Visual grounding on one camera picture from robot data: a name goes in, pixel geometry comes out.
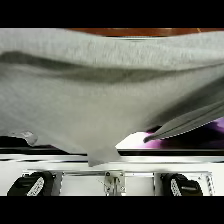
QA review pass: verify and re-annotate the grey T-shirt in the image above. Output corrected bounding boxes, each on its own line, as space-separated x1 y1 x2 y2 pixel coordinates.
0 28 224 168

